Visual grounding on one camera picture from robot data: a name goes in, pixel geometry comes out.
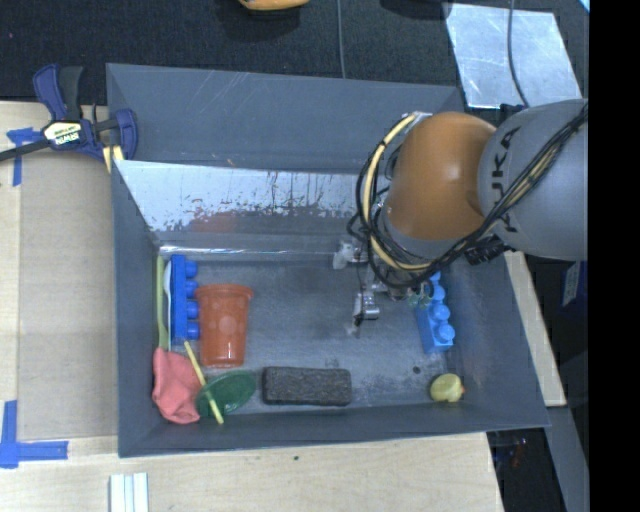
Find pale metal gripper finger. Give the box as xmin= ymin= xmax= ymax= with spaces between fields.
xmin=351 ymin=291 xmax=381 ymax=339
xmin=332 ymin=239 xmax=365 ymax=271

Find blue toy brick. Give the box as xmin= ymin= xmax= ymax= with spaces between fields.
xmin=168 ymin=253 xmax=202 ymax=347
xmin=413 ymin=271 xmax=457 ymax=356

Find grey metal bin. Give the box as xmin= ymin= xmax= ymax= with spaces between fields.
xmin=105 ymin=62 xmax=552 ymax=459

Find dark flat block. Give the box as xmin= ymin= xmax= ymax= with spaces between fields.
xmin=260 ymin=365 xmax=354 ymax=407

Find yellow toy duck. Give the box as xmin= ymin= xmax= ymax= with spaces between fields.
xmin=429 ymin=372 xmax=467 ymax=404

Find orange plastic cup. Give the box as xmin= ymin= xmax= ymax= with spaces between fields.
xmin=194 ymin=283 xmax=255 ymax=369

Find green round disc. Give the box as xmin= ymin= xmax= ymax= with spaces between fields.
xmin=195 ymin=370 xmax=258 ymax=419

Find yellow thin stick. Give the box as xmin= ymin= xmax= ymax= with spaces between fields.
xmin=182 ymin=340 xmax=225 ymax=426

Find yellow-green plastic spoon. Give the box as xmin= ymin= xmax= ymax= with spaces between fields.
xmin=155 ymin=255 xmax=171 ymax=350

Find pink cloth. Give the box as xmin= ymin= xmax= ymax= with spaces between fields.
xmin=151 ymin=347 xmax=203 ymax=426

